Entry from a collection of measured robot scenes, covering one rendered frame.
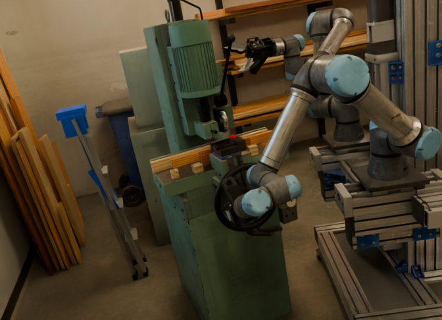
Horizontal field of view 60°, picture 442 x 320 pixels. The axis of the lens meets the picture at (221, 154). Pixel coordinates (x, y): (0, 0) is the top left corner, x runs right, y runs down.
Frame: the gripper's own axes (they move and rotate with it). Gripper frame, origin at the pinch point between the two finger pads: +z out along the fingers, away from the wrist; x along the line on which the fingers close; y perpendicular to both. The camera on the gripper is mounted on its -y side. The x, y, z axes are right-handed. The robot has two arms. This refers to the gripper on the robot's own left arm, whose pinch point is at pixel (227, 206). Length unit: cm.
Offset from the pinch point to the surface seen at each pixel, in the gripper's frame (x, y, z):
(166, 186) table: -16.3, -17.0, 17.5
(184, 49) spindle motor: 10, -66, 3
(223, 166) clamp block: 7.1, -15.0, 8.1
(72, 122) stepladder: -44, -77, 81
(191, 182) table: -5.7, -15.1, 18.6
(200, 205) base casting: -4.8, -4.6, 24.3
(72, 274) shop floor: -82, 2, 159
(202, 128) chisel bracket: 9.0, -36.0, 22.9
